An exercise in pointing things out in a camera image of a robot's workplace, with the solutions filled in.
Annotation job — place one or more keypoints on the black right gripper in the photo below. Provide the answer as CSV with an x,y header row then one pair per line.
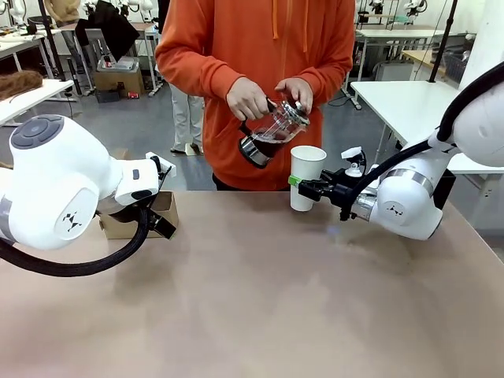
x,y
344,193

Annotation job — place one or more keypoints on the white paper cup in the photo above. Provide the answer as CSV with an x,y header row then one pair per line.
x,y
309,165

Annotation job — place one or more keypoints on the brown cardboard cup carrier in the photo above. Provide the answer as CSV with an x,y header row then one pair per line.
x,y
122,227

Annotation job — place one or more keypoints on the glass french press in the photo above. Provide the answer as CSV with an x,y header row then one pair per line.
x,y
264,145

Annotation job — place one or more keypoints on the orange sleeved right forearm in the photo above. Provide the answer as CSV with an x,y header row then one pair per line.
x,y
189,67

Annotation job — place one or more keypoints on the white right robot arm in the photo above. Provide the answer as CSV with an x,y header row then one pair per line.
x,y
409,197

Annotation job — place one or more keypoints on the orange sleeved left forearm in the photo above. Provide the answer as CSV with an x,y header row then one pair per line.
x,y
334,75

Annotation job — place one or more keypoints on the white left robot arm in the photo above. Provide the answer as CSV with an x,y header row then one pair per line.
x,y
51,177

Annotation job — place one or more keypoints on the person's left hand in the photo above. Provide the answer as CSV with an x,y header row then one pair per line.
x,y
297,90

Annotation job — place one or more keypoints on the person's right hand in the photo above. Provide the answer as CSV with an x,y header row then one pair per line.
x,y
248,98

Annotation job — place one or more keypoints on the background person white trousers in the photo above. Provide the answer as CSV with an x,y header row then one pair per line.
x,y
185,118

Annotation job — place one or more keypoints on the large white side table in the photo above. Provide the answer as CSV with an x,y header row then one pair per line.
x,y
401,106

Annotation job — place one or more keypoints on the grey cabinet box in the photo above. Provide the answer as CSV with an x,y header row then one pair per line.
x,y
391,71

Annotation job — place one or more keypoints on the brown cardboard box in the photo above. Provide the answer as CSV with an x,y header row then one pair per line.
x,y
118,82

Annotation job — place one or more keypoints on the orange hoodie torso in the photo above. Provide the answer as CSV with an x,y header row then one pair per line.
x,y
256,39

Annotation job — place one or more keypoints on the white back table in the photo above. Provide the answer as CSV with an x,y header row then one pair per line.
x,y
393,33

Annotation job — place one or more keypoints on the grey plastic bin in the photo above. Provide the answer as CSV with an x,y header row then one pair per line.
x,y
118,64

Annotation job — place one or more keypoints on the white table with fur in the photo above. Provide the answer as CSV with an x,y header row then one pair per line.
x,y
35,96

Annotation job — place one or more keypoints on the black slanted stand pole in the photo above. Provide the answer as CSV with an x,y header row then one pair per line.
x,y
443,39

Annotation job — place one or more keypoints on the brown furry object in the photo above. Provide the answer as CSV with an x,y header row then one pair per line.
x,y
19,82

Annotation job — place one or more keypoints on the black hanging cloth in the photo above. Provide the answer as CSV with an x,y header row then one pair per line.
x,y
114,27

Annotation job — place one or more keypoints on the black tripod pole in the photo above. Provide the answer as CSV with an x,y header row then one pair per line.
x,y
51,39

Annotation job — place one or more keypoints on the background person brown jacket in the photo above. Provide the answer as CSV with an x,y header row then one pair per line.
x,y
65,23

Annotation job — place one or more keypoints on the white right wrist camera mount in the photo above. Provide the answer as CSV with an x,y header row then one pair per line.
x,y
352,155

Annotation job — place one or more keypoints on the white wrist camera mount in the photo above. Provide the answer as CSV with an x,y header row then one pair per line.
x,y
159,165
352,155

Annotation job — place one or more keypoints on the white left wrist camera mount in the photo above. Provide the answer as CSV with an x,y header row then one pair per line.
x,y
159,165

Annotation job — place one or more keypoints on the short black post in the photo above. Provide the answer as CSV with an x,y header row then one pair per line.
x,y
75,76

